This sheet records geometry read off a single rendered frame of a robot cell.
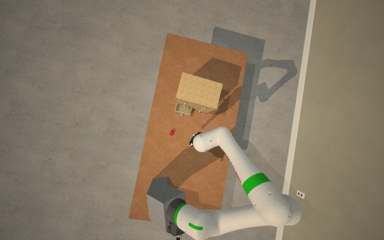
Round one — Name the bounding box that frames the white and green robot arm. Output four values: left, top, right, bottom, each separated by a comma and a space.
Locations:
166, 126, 302, 240

